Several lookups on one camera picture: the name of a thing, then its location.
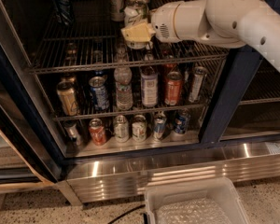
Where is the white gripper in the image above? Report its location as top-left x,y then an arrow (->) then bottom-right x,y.
121,2 -> 180,43

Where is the white green 7up can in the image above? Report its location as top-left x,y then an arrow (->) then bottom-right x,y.
124,0 -> 147,49

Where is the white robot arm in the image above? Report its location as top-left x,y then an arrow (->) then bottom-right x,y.
121,0 -> 280,73

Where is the blue pepsi can middle shelf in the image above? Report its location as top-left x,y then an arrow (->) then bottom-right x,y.
89,77 -> 109,111

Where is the slim silver red can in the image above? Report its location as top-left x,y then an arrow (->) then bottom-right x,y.
188,66 -> 208,103

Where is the orange soda can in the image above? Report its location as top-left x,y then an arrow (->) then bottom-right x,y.
164,71 -> 182,105

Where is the stainless steel fridge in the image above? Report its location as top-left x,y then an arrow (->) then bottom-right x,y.
0,0 -> 280,205

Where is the blue silver can bottom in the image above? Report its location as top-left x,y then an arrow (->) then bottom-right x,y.
153,112 -> 167,140

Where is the blue pepsi can bottom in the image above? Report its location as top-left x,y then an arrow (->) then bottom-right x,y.
174,109 -> 190,134

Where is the white red can bottom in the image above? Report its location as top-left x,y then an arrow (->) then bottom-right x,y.
132,115 -> 147,142

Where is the gold can middle shelf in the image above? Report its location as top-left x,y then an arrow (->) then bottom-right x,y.
57,81 -> 79,116

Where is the white green can bottom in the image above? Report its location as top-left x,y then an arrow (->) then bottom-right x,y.
113,115 -> 130,143

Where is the red can bottom shelf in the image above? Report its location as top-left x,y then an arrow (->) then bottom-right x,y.
89,119 -> 106,146

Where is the silver can bottom left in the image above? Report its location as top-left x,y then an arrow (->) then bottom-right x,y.
63,120 -> 82,146

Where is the open fridge door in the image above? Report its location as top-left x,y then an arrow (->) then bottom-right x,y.
0,81 -> 59,194

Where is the clear water bottle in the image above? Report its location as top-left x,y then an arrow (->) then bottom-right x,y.
114,46 -> 133,110

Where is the purple label bottle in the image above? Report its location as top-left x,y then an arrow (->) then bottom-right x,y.
140,65 -> 158,107

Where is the white plastic bin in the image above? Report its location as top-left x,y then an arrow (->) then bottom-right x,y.
145,177 -> 249,224

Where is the bubble wrap sheet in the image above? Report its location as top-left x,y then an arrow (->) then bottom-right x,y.
156,198 -> 231,224

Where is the top wire shelf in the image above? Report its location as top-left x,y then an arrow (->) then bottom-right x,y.
29,0 -> 229,74

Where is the wire shelf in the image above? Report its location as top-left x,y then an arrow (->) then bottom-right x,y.
52,59 -> 223,122
29,0 -> 229,74

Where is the middle wire shelf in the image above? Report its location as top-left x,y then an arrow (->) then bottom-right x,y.
52,59 -> 223,122

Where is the black cable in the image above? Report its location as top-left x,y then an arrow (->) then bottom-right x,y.
106,203 -> 147,224

